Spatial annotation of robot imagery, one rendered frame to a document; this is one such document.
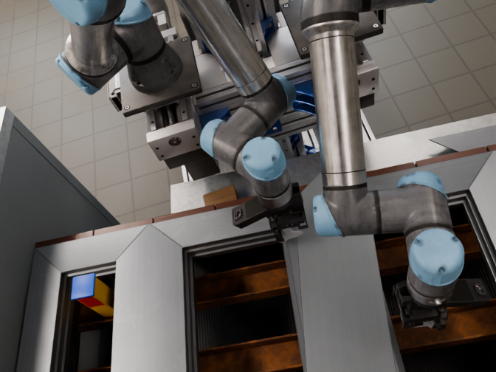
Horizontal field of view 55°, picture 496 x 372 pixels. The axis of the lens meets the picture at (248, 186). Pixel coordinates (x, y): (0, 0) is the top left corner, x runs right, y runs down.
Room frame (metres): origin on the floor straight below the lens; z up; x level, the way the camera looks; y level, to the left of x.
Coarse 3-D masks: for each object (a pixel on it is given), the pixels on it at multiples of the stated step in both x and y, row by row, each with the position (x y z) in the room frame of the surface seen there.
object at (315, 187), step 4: (312, 180) 0.66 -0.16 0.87; (316, 180) 0.65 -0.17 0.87; (320, 180) 0.65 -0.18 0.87; (312, 184) 0.65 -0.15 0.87; (316, 184) 0.64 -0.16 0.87; (320, 184) 0.64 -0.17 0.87; (304, 188) 0.64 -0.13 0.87; (308, 188) 0.64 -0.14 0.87; (312, 188) 0.63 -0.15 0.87; (316, 188) 0.63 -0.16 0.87; (320, 188) 0.62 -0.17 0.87; (304, 192) 0.63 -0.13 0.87; (308, 192) 0.63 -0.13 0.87; (312, 192) 0.62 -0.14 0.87; (316, 192) 0.62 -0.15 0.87; (320, 192) 0.61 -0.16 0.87; (304, 196) 0.62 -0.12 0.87; (308, 196) 0.62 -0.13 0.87; (312, 196) 0.61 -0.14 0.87
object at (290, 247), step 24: (456, 192) 0.47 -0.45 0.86; (480, 216) 0.39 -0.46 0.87; (240, 240) 0.59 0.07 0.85; (264, 240) 0.57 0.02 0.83; (288, 240) 0.53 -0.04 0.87; (480, 240) 0.35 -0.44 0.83; (192, 264) 0.59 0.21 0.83; (288, 264) 0.48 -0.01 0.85; (192, 288) 0.53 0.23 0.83; (72, 312) 0.61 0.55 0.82; (192, 312) 0.47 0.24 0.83; (192, 336) 0.41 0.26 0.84; (192, 360) 0.36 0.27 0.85
